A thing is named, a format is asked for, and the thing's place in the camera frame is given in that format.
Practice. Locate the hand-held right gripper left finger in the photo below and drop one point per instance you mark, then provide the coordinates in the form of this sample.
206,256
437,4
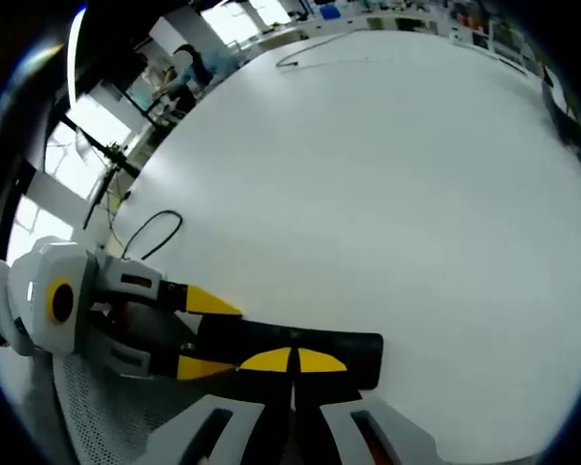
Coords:
213,436

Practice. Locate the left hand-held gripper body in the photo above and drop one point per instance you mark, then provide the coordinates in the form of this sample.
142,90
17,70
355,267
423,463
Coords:
34,290

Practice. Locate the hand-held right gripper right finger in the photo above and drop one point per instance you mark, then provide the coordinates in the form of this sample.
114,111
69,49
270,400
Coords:
368,431

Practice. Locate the black remote control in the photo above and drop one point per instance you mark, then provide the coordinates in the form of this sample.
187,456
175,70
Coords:
329,341

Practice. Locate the black tripod stand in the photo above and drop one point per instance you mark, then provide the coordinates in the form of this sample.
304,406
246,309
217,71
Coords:
116,160

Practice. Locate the blue box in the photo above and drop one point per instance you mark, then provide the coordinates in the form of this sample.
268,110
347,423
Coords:
329,12

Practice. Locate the black headset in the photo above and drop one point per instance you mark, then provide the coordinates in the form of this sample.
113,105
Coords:
564,126

